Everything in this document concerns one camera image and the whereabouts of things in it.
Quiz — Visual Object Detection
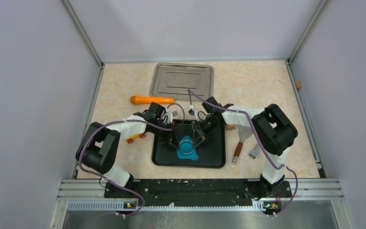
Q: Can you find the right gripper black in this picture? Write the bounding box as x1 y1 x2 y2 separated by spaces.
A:
192 114 220 148

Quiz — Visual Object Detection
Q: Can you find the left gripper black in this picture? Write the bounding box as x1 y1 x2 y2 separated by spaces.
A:
149 120 179 148

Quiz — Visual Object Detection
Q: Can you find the round metal cookie cutter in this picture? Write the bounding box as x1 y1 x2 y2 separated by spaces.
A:
178 135 194 155

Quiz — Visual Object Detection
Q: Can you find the blue dough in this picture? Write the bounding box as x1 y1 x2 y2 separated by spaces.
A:
176 135 199 161

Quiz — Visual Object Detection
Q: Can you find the black baking tray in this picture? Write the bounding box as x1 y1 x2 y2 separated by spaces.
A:
152 119 226 168

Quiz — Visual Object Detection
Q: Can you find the wooden rolling pin roller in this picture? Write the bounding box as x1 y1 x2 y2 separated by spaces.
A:
225 125 237 131

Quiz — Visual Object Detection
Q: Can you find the metal scraper wooden handle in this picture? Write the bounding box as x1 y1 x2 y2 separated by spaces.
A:
232 126 253 164

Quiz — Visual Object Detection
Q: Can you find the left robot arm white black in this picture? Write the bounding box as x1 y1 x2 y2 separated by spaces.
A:
75 103 179 197

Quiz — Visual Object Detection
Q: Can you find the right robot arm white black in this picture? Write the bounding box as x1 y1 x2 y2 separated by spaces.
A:
192 97 298 197

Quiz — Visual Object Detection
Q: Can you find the yellow toy car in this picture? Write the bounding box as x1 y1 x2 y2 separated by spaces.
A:
126 133 146 144

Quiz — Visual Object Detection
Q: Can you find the grey dumbbell-shaped tool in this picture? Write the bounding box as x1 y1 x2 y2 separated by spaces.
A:
249 145 261 159

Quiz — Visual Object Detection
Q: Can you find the silver metal tray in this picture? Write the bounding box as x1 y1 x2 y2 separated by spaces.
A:
149 62 214 101

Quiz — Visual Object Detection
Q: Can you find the small wooden cork piece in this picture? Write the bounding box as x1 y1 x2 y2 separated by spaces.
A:
295 80 302 90

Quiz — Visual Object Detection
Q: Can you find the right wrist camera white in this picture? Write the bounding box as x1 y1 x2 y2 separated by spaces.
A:
188 106 197 116

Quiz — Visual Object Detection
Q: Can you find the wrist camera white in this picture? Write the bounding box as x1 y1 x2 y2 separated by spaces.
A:
164 108 178 124
188 106 197 116

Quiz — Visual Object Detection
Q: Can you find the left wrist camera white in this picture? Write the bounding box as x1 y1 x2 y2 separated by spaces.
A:
164 108 178 124

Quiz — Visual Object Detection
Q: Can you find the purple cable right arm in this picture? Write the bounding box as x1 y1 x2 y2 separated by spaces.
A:
187 89 299 217

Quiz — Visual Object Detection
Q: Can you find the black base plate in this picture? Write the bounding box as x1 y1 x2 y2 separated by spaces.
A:
104 179 293 207

